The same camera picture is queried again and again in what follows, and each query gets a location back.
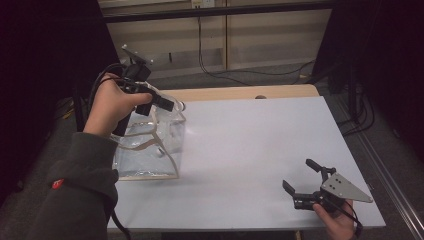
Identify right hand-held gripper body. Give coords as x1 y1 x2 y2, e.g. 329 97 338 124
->
293 166 374 213

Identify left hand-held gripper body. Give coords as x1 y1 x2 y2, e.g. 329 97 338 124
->
113 44 158 137

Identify black floor cables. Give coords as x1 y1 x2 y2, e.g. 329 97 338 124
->
336 85 377 138

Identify white table mat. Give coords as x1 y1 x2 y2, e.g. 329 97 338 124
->
107 96 387 232

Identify clear bag with beige trim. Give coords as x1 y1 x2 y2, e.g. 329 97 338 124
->
111 86 187 182

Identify white wall socket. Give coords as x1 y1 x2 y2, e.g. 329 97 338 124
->
190 0 216 10

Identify left hand-held gripper black cable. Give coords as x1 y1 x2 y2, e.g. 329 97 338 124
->
88 63 133 240

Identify hand-held gripper black cable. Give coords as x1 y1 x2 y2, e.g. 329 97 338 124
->
324 196 365 238
88 63 133 240

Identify person's right hand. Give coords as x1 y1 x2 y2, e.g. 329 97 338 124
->
312 199 356 240

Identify hanging black wall cable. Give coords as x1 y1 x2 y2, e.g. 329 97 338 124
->
197 16 316 87

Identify dark curtain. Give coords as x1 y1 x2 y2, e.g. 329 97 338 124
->
0 0 127 208
312 0 424 163

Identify right hand-held gripper black cable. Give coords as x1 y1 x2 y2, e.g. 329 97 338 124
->
324 196 365 238

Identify black horizontal bar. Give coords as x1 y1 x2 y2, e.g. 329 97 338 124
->
102 0 334 24

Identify light wooden cabinet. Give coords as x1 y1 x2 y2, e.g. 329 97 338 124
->
99 0 334 82

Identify person's left hand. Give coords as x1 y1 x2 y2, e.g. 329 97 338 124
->
83 72 154 138

